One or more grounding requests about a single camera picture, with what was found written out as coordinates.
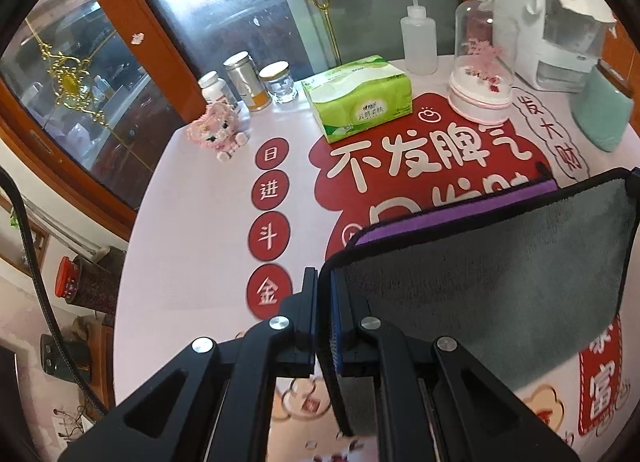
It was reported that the purple and grey towel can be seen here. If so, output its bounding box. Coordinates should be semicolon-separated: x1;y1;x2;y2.
318;168;639;435

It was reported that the wooden side cabinet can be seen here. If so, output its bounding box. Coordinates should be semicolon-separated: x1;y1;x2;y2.
72;316;115;410

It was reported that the black handheld device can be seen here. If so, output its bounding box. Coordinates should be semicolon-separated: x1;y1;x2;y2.
39;334;91;383

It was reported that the red lidded dark jar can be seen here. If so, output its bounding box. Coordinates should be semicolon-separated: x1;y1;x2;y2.
54;248;126;316

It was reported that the pink cartoon printed tablecloth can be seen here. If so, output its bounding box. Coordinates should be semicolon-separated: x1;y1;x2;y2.
114;56;639;461

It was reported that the pink block toy figure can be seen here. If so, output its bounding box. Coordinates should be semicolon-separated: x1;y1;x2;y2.
186;102;248;163

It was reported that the glass dome pink tree ornament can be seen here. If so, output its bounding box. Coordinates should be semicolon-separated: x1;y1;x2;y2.
448;0;518;126

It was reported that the white pill bottle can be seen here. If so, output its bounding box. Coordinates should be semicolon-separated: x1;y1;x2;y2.
198;71;240;112

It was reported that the teal ribbed canister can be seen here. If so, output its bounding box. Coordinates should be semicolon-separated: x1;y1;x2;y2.
570;59;634;152

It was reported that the green tissue pack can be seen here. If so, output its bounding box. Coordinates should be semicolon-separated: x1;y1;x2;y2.
300;55;412;144

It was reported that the small clear glass jar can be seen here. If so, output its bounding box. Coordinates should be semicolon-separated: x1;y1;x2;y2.
258;60;298;104

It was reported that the metal tin with orange label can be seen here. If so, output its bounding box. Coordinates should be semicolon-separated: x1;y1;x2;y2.
224;50;271;112

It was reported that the white squeeze wash bottle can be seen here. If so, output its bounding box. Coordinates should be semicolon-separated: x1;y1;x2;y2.
400;0;438;76

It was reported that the black cable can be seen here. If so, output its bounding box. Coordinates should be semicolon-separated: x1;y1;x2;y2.
0;166;109;418

